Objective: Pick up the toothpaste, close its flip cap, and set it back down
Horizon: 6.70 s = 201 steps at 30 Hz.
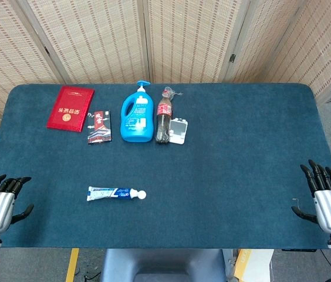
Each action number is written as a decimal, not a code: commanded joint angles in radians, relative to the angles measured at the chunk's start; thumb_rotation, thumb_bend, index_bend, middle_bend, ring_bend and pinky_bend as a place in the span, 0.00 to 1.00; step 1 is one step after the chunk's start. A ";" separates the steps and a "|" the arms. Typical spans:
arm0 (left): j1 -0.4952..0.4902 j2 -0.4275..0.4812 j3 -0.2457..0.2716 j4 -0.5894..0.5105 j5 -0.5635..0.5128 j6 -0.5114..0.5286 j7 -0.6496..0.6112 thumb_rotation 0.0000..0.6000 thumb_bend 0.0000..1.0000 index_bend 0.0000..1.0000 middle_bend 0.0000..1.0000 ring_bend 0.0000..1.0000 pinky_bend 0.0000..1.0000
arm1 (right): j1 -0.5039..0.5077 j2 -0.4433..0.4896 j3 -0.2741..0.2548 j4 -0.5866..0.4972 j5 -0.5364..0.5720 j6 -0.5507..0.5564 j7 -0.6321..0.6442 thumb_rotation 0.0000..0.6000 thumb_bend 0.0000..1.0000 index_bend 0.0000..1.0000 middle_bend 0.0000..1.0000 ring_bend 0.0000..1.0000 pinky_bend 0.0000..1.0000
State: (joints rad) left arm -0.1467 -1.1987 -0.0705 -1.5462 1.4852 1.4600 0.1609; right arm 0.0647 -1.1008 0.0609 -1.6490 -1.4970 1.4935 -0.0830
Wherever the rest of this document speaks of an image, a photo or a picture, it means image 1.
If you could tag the blue white toothpaste tube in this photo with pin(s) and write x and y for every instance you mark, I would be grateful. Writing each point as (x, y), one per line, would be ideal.
(109, 193)

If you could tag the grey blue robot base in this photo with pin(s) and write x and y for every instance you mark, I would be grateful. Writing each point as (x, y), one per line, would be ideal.
(159, 264)

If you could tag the dark blue carpeted table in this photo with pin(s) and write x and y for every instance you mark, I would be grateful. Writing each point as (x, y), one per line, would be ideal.
(212, 176)

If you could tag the yellow cardboard box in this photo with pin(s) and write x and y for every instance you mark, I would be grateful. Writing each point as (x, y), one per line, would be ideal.
(253, 264)

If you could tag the red certificate book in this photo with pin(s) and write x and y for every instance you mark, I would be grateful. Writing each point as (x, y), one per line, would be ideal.
(70, 108)

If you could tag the dark printed palace booklet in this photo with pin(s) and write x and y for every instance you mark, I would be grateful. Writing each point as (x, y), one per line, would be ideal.
(99, 129)

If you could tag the black screen hinge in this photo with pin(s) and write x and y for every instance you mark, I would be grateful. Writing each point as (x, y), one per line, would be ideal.
(46, 50)
(232, 57)

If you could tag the blue pump detergent bottle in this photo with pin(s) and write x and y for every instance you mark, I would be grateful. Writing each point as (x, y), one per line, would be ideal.
(136, 117)

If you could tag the small white box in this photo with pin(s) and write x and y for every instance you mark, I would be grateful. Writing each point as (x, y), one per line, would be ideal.
(178, 129)

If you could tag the cola bottle with red label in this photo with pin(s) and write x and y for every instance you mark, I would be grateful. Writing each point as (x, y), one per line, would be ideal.
(164, 123)

